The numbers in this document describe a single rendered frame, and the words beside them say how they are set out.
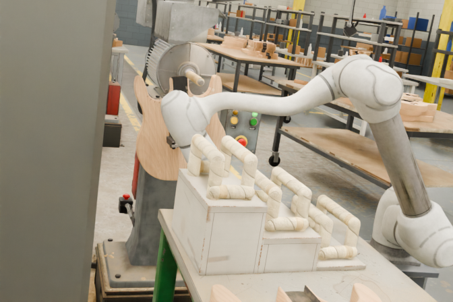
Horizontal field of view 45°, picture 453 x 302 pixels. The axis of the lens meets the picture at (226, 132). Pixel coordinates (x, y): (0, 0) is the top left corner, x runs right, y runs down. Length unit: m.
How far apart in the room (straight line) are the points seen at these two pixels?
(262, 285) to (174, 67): 1.21
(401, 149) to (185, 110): 0.69
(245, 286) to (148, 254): 1.43
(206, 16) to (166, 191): 0.93
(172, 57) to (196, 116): 0.62
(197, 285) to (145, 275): 1.39
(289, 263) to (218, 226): 0.22
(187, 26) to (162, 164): 0.53
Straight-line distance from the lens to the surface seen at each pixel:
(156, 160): 2.12
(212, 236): 1.28
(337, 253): 1.48
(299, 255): 1.40
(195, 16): 2.00
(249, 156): 1.29
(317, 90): 1.84
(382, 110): 1.72
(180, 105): 1.70
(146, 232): 2.66
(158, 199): 2.60
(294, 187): 1.41
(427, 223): 1.96
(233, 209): 1.27
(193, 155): 1.42
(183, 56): 2.30
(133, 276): 2.65
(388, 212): 2.14
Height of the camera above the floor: 1.53
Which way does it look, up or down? 13 degrees down
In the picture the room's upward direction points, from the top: 8 degrees clockwise
